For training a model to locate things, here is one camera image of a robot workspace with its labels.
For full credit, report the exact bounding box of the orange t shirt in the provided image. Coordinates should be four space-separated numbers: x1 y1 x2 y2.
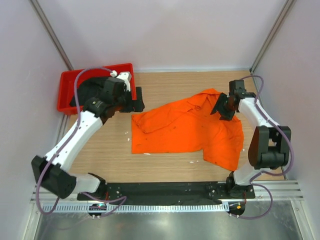
131 88 244 171

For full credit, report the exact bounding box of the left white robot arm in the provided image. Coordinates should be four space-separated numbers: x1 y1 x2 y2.
31 70 145 200

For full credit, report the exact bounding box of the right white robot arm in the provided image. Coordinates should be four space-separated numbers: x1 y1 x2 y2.
211 78 293 199

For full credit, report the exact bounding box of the black t shirt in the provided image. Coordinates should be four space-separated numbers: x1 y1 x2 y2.
77 76 110 106

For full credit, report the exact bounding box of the red plastic bin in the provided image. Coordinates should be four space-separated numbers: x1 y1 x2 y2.
56 63 137 116

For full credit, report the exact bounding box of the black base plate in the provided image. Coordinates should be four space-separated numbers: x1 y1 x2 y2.
90 181 256 202

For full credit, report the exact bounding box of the aluminium frame rail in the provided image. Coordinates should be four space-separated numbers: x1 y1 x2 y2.
29 180 305 204

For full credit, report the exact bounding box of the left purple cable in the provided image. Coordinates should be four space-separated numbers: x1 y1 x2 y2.
35 66 128 218

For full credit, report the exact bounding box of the right corner aluminium post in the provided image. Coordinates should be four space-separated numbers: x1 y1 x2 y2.
249 0 297 74

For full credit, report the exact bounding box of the corner aluminium post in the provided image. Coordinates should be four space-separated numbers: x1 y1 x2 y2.
249 0 297 74
29 0 74 71

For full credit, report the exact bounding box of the left corner aluminium post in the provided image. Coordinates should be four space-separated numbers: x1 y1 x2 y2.
29 0 74 71

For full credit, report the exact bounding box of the slotted cable duct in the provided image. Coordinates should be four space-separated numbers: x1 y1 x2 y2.
42 202 229 214

